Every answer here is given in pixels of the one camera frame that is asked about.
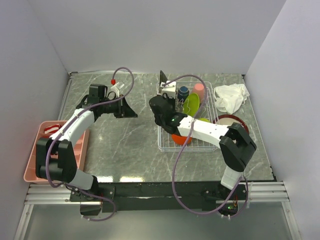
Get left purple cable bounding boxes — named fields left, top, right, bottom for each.
left=45, top=66, right=135, bottom=223

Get orange bowl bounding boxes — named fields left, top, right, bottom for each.
left=171, top=134, right=187, bottom=146

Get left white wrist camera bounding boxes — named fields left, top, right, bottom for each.
left=110, top=78, right=125, bottom=98

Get green plate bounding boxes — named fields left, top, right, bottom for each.
left=182, top=93, right=200, bottom=117

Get green bowl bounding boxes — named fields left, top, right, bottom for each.
left=198, top=118, right=211, bottom=123

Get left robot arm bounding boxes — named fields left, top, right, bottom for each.
left=35, top=84, right=138, bottom=201

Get brown rimmed round plate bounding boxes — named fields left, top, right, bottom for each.
left=212, top=114, right=250, bottom=134

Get white wire dish rack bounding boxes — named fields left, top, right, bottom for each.
left=157, top=81, right=219, bottom=153

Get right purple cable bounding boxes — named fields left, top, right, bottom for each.
left=162, top=74, right=250, bottom=219

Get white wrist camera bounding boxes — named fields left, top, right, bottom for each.
left=110, top=78, right=125, bottom=98
left=160, top=81, right=177, bottom=99

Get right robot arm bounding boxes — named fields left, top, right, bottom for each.
left=149, top=72, right=257, bottom=199

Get black base bar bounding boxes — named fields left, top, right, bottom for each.
left=69, top=181, right=249, bottom=217

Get red white striped cloth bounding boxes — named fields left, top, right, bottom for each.
left=43, top=124, right=62, bottom=134

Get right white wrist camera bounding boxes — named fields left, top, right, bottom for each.
left=160, top=81, right=177, bottom=99

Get pink compartment tray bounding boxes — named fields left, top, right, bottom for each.
left=23, top=120, right=90, bottom=185

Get dark blue ceramic mug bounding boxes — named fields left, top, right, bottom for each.
left=177, top=85, right=190, bottom=103

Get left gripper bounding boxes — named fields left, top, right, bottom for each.
left=100, top=94, right=138, bottom=119

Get pink plastic cup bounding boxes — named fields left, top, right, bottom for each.
left=192, top=83, right=205, bottom=103

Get aluminium frame rail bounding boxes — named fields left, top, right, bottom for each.
left=14, top=182, right=290, bottom=240

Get purple cable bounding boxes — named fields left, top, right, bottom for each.
left=45, top=66, right=135, bottom=223
left=162, top=74, right=250, bottom=219

